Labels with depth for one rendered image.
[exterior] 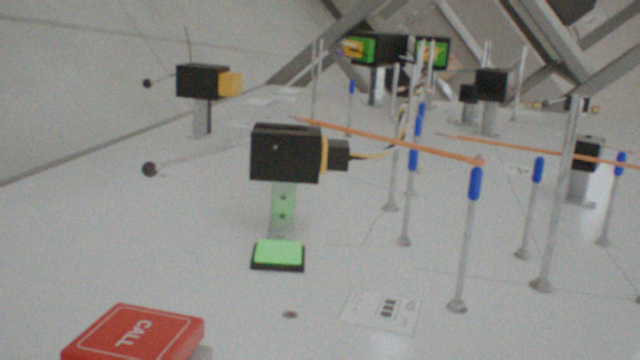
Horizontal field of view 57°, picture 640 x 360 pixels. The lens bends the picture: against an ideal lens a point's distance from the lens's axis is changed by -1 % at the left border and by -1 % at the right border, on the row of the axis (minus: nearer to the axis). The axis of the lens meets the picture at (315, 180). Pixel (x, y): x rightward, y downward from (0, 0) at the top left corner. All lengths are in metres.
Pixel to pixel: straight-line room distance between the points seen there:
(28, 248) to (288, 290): 0.20
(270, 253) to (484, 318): 0.16
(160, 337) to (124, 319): 0.03
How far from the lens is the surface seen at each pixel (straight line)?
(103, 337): 0.30
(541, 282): 0.47
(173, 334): 0.30
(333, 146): 0.47
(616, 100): 8.07
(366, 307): 0.40
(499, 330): 0.40
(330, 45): 1.42
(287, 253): 0.44
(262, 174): 0.47
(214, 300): 0.40
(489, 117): 1.02
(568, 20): 1.49
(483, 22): 8.04
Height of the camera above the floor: 1.30
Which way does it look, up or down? 20 degrees down
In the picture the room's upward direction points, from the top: 53 degrees clockwise
